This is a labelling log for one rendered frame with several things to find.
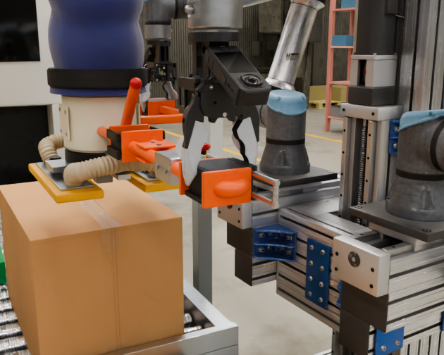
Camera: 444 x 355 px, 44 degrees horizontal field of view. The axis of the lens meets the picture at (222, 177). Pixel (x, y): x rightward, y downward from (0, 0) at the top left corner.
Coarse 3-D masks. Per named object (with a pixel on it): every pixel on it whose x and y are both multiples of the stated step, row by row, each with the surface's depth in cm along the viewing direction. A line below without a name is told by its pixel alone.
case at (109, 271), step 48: (0, 192) 177; (144, 192) 174; (48, 240) 133; (96, 240) 139; (144, 240) 146; (48, 288) 136; (96, 288) 142; (144, 288) 149; (48, 336) 138; (96, 336) 145; (144, 336) 152
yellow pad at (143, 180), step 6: (132, 174) 129; (138, 174) 128; (144, 174) 127; (132, 180) 127; (138, 180) 124; (144, 180) 124; (150, 180) 123; (156, 180) 124; (138, 186) 124; (144, 186) 120; (150, 186) 121; (156, 186) 121; (162, 186) 122; (168, 186) 123; (174, 186) 123
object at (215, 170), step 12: (180, 168) 79; (204, 168) 75; (216, 168) 75; (228, 168) 75; (240, 168) 75; (180, 180) 80; (204, 180) 73; (216, 180) 73; (228, 180) 74; (180, 192) 80; (192, 192) 79; (204, 192) 73; (204, 204) 73; (216, 204) 74; (228, 204) 75
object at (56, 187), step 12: (60, 156) 134; (36, 168) 134; (48, 168) 132; (48, 180) 123; (60, 180) 121; (48, 192) 119; (60, 192) 113; (72, 192) 113; (84, 192) 114; (96, 192) 115
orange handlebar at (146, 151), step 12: (168, 108) 157; (144, 120) 138; (156, 120) 140; (168, 120) 141; (180, 120) 143; (132, 144) 102; (144, 144) 98; (156, 144) 97; (168, 144) 98; (144, 156) 96; (240, 180) 74; (216, 192) 73; (228, 192) 73; (240, 192) 74
